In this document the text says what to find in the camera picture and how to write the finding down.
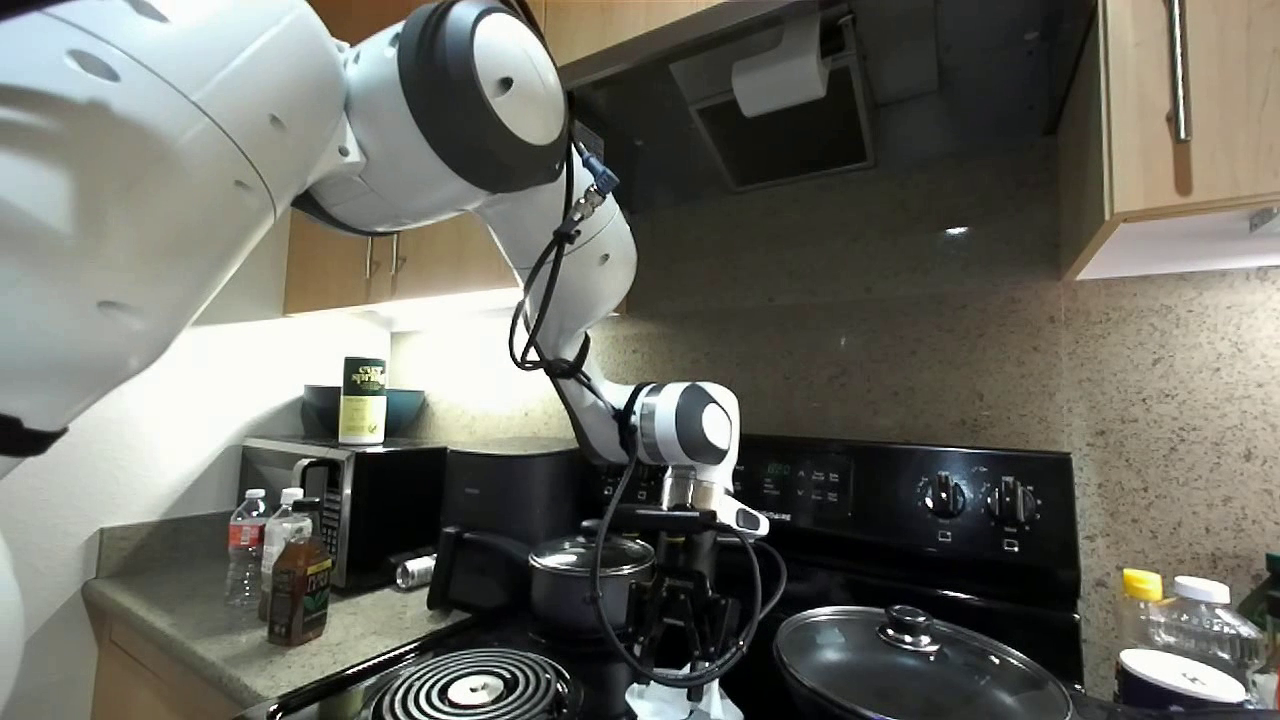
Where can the black air fryer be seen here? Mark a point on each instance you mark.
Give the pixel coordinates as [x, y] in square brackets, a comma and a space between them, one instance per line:
[499, 506]

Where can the brown syrup bottle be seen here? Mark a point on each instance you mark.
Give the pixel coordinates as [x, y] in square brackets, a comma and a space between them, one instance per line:
[302, 589]

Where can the black frying pan glass lid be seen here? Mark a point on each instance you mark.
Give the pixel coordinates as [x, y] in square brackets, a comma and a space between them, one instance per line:
[853, 661]

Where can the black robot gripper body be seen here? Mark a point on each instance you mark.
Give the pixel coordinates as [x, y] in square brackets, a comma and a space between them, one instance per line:
[684, 615]

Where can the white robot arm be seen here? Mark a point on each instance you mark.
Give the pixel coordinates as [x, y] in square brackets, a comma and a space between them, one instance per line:
[150, 145]

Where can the wooden upper cabinet left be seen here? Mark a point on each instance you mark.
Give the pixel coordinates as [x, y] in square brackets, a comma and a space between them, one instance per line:
[591, 40]

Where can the wooden cabinet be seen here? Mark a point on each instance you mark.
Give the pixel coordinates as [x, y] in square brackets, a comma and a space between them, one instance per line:
[1168, 143]
[591, 40]

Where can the green label can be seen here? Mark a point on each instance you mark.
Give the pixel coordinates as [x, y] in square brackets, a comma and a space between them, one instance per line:
[361, 402]

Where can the black stove control panel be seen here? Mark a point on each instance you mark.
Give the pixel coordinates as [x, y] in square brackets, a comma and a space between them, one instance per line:
[998, 523]

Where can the yellow cap bottle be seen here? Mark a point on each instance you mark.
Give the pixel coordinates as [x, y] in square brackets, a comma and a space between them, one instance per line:
[1141, 611]

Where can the red label water bottle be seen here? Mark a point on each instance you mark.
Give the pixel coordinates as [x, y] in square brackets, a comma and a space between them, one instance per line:
[245, 542]

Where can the white tissue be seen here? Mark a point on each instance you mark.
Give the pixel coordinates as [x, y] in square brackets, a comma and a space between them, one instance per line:
[658, 703]

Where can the black range hood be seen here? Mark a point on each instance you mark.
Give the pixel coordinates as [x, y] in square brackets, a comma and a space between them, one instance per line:
[905, 82]

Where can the white lid jar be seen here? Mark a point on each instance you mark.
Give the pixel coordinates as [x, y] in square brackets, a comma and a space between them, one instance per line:
[1154, 678]

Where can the wooden upper cabinet right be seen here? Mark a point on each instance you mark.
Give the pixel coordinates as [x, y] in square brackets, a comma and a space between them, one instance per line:
[1168, 143]

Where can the paper towel roll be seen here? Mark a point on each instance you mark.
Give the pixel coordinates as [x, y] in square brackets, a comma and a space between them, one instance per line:
[777, 78]

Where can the black electric stove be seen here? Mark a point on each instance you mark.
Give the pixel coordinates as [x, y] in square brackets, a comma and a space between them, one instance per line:
[786, 575]

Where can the white cap clear bottle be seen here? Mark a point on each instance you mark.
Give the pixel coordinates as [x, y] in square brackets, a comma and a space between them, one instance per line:
[1211, 631]

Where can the small black saucepan with lid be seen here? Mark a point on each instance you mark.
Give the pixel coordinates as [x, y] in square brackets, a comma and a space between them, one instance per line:
[575, 580]

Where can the silver black microwave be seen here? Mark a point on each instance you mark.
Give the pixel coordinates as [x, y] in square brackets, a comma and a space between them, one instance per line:
[377, 506]

